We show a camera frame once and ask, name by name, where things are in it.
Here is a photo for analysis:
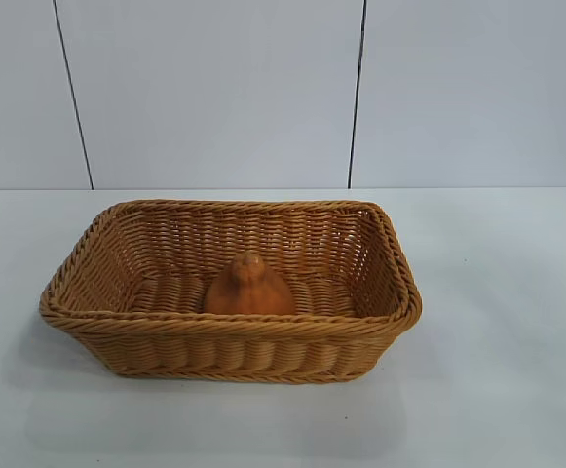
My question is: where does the bumpy orange fruit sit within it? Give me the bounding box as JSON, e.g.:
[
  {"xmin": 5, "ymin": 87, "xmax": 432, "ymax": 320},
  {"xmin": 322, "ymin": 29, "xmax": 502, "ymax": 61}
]
[{"xmin": 203, "ymin": 252, "xmax": 297, "ymax": 318}]

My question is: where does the brown woven wicker basket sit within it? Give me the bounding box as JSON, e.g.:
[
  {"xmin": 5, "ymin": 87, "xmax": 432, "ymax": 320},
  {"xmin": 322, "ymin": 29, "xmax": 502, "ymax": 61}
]
[{"xmin": 36, "ymin": 197, "xmax": 425, "ymax": 384}]

